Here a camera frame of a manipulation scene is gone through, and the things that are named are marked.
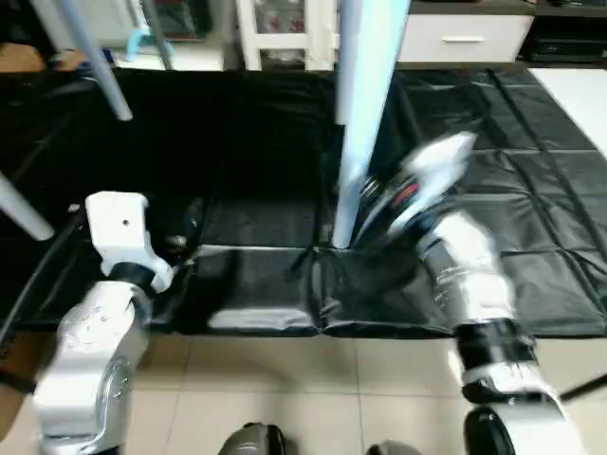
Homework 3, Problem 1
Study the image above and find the black right robot foot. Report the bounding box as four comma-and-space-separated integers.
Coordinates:
365, 441, 423, 455

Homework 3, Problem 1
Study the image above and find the white drawer cabinet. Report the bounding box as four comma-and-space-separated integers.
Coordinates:
398, 14, 537, 65
235, 0, 342, 72

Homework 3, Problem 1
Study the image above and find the black robot foot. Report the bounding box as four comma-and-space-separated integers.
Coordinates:
218, 425, 285, 455
365, 441, 423, 455

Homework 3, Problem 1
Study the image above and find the black work mat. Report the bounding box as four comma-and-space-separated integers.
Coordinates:
0, 64, 607, 337

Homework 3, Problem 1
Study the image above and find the black stand foot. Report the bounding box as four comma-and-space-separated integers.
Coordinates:
560, 374, 607, 401

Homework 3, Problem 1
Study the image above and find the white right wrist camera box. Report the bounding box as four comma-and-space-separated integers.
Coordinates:
384, 133, 475, 238

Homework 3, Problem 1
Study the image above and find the black left robot foot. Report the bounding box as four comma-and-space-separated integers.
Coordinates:
218, 425, 285, 455

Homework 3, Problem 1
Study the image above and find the light blue hanger hook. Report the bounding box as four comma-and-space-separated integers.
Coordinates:
123, 27, 168, 64

